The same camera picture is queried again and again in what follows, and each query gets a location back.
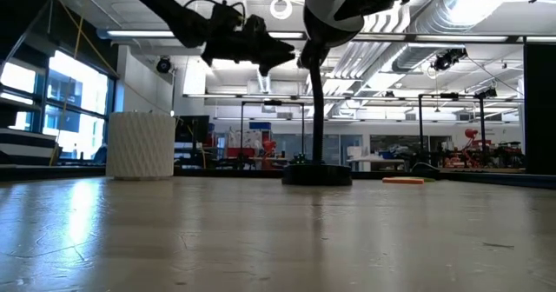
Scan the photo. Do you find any white cable coil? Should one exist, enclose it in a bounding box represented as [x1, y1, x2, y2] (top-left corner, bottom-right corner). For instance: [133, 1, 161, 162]
[268, 0, 294, 21]

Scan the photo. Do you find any black upright panel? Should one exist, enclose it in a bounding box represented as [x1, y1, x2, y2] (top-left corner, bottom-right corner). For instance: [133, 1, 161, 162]
[523, 43, 556, 176]

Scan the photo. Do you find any black monitor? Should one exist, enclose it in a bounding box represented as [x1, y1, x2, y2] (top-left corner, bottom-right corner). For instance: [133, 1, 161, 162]
[175, 115, 211, 144]

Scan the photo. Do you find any white lattice pen cup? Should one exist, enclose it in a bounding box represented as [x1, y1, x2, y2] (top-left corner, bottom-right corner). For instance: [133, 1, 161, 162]
[105, 111, 177, 182]

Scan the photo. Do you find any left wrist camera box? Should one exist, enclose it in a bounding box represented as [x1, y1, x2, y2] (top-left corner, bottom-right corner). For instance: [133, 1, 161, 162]
[244, 14, 268, 36]

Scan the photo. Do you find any black ceiling spotlight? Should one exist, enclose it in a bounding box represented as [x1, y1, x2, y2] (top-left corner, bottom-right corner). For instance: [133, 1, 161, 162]
[432, 48, 468, 72]

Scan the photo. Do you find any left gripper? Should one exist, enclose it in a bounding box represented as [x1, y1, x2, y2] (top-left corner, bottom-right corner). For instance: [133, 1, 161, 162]
[200, 24, 298, 78]

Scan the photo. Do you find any orange sticky note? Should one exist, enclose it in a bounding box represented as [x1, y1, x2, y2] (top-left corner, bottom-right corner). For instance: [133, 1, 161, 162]
[381, 176, 426, 186]

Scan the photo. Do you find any black desk lamp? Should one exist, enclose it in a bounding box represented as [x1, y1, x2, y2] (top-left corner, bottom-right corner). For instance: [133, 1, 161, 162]
[281, 0, 367, 187]

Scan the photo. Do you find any black tubular rig frame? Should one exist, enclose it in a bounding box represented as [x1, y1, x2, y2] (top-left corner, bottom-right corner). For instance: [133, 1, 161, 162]
[418, 87, 499, 154]
[240, 99, 306, 168]

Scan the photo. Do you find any black and white shelf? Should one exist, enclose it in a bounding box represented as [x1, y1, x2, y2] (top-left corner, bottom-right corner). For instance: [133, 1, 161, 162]
[0, 96, 62, 168]

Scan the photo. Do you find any silver ventilation duct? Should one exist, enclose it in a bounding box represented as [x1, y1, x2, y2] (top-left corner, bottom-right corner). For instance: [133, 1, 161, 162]
[403, 0, 492, 35]

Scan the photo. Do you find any yellow cable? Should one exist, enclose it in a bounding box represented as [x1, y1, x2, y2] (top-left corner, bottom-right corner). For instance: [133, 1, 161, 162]
[45, 0, 121, 167]

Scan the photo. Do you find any large window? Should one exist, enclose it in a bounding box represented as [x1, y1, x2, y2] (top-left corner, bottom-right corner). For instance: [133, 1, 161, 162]
[0, 50, 116, 163]

